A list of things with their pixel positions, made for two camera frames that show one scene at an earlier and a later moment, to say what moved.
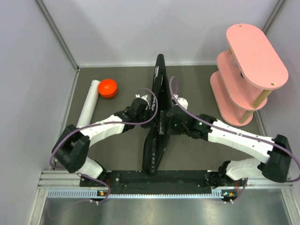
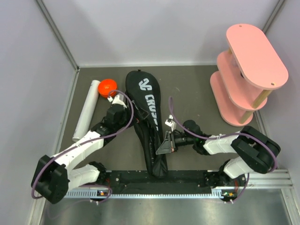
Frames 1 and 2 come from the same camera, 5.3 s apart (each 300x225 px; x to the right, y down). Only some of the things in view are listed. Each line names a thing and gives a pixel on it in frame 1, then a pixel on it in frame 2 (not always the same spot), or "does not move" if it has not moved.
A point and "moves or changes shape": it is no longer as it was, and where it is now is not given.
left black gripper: [153, 123] → [143, 114]
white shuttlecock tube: [88, 111] does not move
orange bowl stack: [108, 88] does not move
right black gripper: [172, 131] → [166, 147]
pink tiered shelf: [246, 73] does not move
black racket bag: [157, 140] moves or changes shape
